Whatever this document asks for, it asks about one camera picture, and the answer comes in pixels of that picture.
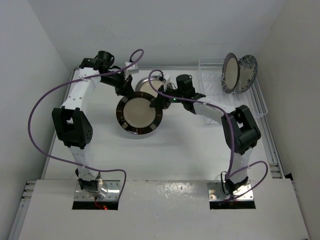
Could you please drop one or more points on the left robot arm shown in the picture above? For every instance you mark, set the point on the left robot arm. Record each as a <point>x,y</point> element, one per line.
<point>71,124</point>

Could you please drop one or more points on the silver rim plate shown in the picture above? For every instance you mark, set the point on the silver rim plate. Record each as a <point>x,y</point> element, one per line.
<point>144,86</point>
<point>230,73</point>

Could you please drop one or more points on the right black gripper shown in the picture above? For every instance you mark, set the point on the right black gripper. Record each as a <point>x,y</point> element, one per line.
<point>162,103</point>

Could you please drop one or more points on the dark patterned rim plate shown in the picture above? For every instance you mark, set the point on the dark patterned rim plate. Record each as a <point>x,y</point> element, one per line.
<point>135,116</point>

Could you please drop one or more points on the blue floral plate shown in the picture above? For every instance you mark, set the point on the blue floral plate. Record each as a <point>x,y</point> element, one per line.
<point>248,72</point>

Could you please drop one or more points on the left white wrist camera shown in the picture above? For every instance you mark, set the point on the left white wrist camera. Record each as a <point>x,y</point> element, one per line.
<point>134,69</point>

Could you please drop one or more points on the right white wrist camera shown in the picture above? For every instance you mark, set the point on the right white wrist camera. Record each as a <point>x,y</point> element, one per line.
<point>165,78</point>

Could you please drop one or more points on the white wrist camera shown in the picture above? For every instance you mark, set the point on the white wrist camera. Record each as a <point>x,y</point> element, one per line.
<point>165,78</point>
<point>134,69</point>

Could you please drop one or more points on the white wire dish rack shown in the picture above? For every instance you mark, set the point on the white wire dish rack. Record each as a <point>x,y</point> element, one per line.
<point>210,84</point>

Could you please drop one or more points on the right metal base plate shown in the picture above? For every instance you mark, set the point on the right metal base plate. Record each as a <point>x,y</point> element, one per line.
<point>216,194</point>

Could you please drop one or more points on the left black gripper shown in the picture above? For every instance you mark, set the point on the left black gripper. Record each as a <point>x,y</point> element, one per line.
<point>125,88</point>

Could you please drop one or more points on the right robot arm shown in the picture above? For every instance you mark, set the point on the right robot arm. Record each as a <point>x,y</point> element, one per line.
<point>240,129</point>

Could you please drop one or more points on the metal base plate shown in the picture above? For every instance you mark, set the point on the metal base plate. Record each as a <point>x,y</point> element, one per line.
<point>109,192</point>
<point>216,194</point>

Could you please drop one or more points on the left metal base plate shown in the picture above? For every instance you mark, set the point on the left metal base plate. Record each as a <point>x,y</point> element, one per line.
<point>109,192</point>

